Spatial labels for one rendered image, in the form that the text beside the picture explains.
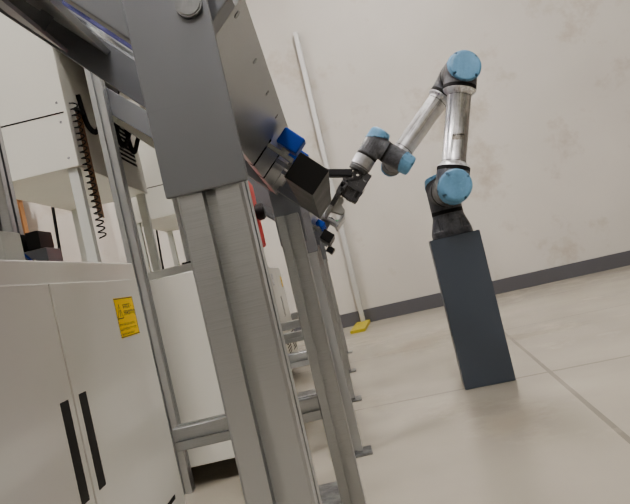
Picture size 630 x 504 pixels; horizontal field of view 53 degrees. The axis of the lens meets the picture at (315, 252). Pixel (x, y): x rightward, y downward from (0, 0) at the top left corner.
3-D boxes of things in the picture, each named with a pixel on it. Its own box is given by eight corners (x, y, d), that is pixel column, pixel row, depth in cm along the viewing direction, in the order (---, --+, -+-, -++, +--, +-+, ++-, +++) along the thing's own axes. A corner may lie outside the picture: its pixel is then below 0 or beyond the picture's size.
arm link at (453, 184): (461, 209, 232) (472, 62, 235) (473, 204, 218) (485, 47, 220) (428, 206, 232) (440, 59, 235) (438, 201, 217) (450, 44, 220)
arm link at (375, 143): (394, 135, 221) (373, 122, 221) (378, 162, 221) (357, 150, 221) (391, 139, 229) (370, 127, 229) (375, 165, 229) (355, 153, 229)
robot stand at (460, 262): (508, 370, 244) (474, 230, 246) (516, 380, 226) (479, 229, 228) (461, 380, 246) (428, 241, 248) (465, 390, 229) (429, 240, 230)
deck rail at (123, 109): (302, 225, 189) (312, 207, 189) (301, 225, 187) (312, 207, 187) (97, 106, 192) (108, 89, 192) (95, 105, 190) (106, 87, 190)
